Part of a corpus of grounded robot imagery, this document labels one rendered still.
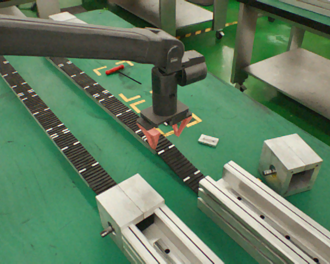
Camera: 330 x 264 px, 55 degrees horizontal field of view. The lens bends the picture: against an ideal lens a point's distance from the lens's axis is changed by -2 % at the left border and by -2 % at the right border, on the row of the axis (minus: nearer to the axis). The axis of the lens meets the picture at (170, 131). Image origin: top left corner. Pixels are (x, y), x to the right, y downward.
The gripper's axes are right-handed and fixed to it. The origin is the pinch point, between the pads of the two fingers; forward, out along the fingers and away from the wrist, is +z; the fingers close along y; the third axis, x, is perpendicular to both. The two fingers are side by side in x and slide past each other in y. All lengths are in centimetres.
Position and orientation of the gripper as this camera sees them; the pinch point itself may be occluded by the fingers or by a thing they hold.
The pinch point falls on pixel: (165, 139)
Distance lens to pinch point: 81.6
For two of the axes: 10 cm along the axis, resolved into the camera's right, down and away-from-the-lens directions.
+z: 0.0, 7.8, 6.2
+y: 7.7, -4.0, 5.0
